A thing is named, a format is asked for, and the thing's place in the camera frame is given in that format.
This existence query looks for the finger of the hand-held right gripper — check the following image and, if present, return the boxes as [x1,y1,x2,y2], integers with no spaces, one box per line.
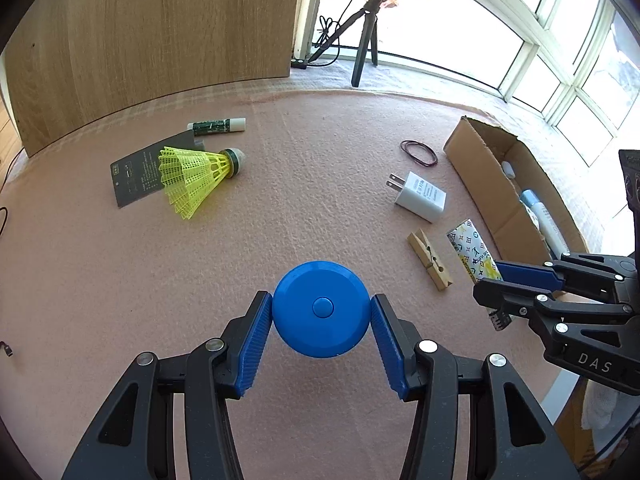
[495,252,637,304]
[472,279,632,352]

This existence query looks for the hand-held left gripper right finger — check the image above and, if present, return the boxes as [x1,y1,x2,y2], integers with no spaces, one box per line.
[370,293,581,480]

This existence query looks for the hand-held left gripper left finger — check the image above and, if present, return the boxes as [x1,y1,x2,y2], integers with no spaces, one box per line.
[61,290,274,480]

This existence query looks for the white lotion bottle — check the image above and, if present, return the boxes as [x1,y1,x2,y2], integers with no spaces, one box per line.
[518,189,571,261]

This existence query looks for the white patterned lighter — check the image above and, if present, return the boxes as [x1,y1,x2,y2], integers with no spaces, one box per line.
[446,218,512,333]

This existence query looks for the blue round tape measure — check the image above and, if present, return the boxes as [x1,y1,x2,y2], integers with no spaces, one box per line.
[271,260,372,359]

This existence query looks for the wooden clothespin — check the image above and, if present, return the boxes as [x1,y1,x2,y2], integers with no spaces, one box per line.
[406,229,456,292]

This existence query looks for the white charger plug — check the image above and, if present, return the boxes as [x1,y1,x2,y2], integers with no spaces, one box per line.
[387,171,447,224]

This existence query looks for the cardboard box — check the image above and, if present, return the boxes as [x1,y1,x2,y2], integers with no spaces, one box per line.
[443,116,591,281]

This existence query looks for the yellow shuttlecock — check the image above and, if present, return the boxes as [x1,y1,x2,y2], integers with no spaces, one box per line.
[158,146,248,221]

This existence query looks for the dark grey card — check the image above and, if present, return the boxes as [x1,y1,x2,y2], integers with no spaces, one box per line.
[110,129,207,209]

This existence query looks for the person's right hand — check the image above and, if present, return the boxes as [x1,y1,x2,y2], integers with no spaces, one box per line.
[581,382,622,432]

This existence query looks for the pink blanket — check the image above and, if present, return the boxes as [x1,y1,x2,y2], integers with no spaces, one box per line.
[0,77,591,480]

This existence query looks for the dark rubber bands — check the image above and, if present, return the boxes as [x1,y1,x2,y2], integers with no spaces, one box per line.
[400,140,439,167]

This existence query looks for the white checked sheet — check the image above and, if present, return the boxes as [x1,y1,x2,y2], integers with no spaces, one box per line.
[290,57,551,126]

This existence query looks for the green lip balm stick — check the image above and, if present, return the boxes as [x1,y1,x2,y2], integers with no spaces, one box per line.
[187,116,247,137]

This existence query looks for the black tripod stand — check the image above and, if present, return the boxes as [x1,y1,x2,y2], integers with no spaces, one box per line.
[312,0,381,88]

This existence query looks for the light wooden board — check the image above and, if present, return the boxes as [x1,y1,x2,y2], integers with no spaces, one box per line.
[0,0,306,158]

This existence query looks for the black ring light cable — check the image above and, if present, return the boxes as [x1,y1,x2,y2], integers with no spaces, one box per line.
[307,0,362,67]

